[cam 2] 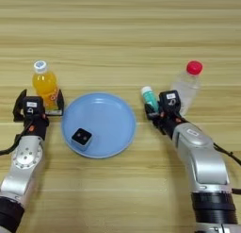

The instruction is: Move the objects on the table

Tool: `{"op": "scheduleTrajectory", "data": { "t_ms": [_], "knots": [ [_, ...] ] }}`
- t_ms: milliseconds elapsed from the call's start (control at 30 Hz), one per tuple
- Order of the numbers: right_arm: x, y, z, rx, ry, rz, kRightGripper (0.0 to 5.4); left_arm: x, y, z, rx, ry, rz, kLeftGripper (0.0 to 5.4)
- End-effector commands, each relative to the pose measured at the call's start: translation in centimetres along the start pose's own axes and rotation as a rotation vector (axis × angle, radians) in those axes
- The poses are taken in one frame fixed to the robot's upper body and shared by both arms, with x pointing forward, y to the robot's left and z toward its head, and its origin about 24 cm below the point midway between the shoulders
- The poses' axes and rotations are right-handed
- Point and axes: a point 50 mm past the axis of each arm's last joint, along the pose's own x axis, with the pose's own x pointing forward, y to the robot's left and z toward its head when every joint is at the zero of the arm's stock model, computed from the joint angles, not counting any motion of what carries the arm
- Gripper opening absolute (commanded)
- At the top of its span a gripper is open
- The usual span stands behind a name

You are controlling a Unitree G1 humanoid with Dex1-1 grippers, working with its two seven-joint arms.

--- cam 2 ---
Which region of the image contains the clear bottle red cap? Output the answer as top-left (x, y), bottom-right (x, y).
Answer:
top-left (169, 60), bottom-right (203, 117)

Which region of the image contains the small black silver cube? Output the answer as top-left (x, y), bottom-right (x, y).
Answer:
top-left (71, 127), bottom-right (93, 149)

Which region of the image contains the orange juice bottle white cap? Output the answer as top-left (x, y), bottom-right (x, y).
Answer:
top-left (32, 60), bottom-right (60, 111)

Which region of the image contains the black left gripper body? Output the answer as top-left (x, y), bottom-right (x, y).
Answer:
top-left (23, 109), bottom-right (64, 141)

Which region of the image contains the blue round plate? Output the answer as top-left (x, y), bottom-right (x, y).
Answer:
top-left (60, 92), bottom-right (137, 159)

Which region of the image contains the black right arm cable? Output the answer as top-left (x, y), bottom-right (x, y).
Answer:
top-left (213, 141), bottom-right (241, 195)

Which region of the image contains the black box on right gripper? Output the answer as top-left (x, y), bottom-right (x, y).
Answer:
top-left (158, 90), bottom-right (183, 114)

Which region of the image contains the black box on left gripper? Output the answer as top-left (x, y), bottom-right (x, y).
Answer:
top-left (22, 96), bottom-right (45, 116)

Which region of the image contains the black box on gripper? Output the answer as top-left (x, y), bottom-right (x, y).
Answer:
top-left (158, 90), bottom-right (183, 114)
top-left (22, 96), bottom-right (45, 116)

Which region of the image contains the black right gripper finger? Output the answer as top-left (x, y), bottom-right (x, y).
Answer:
top-left (144, 103), bottom-right (160, 121)

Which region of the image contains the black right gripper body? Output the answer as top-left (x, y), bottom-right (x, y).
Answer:
top-left (153, 111), bottom-right (190, 141)

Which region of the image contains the green white glue stick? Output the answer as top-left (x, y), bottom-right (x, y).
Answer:
top-left (140, 86), bottom-right (160, 113)

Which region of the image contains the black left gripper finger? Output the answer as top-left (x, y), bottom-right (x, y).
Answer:
top-left (56, 89), bottom-right (65, 111)
top-left (12, 89), bottom-right (28, 122)

